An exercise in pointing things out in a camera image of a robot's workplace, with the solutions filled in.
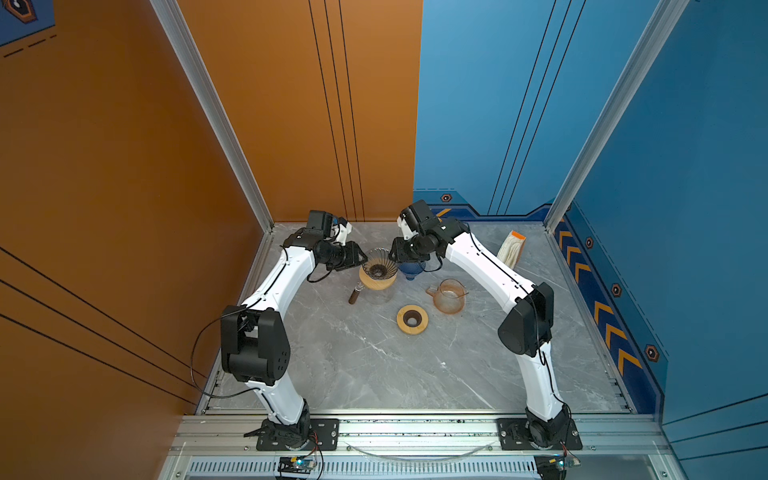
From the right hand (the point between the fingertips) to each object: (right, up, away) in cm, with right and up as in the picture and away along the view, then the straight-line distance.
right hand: (392, 255), depth 87 cm
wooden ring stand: (+6, -20, +7) cm, 22 cm away
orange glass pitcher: (+19, -14, +11) cm, 26 cm away
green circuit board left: (-23, -50, -16) cm, 57 cm away
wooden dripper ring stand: (-5, -9, +2) cm, 10 cm away
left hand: (-9, 0, +1) cm, 9 cm away
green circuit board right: (+38, -50, -16) cm, 65 cm away
